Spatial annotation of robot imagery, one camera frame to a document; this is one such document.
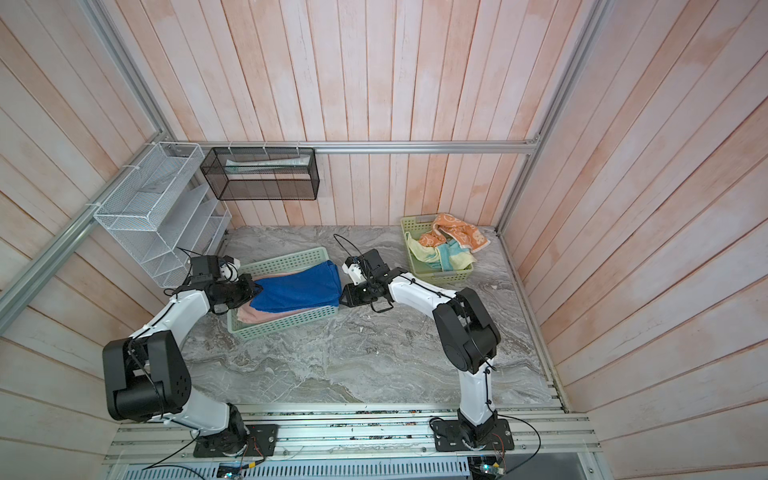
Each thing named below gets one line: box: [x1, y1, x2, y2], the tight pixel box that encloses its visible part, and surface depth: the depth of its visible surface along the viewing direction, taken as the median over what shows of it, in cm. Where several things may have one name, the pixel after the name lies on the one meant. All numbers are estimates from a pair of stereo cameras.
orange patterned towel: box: [419, 213, 490, 253], surface depth 113 cm
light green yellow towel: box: [407, 236, 477, 271], surface depth 109 cm
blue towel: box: [250, 260, 342, 313], surface depth 92 cm
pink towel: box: [236, 271, 331, 323], surface depth 92 cm
